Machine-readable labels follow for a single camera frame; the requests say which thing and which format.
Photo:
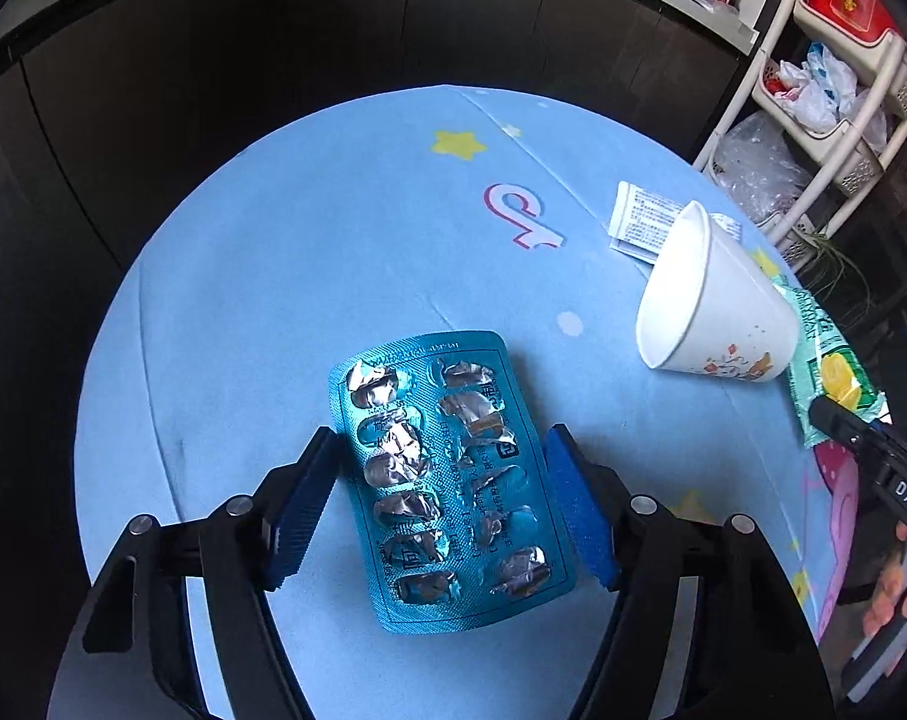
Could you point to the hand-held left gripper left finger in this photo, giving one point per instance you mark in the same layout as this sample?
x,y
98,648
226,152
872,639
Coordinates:
x,y
303,510

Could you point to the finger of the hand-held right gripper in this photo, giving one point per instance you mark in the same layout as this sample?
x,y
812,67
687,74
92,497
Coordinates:
x,y
836,420

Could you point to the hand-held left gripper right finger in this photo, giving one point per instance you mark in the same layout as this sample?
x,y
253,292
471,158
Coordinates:
x,y
581,510

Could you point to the green snack wrapper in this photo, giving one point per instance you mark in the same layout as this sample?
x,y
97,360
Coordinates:
x,y
821,360

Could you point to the blue pill blister pack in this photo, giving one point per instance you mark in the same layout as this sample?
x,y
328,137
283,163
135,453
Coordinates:
x,y
453,480

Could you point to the person's right hand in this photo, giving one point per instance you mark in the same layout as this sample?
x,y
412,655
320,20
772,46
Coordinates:
x,y
903,600

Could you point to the white paper cup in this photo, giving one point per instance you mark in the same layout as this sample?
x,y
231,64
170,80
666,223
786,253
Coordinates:
x,y
723,315

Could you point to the green plant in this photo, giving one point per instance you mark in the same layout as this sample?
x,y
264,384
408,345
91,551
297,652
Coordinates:
x,y
836,262

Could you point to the white plastic storage rack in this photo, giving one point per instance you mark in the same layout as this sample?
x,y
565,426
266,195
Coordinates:
x,y
858,157

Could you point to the clear plastic bag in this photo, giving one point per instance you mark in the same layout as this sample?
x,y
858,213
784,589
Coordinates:
x,y
761,165

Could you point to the white printed paper sachet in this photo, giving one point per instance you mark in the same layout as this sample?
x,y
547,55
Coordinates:
x,y
641,217

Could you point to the white plastic bag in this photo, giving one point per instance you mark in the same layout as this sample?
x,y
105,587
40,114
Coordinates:
x,y
828,86

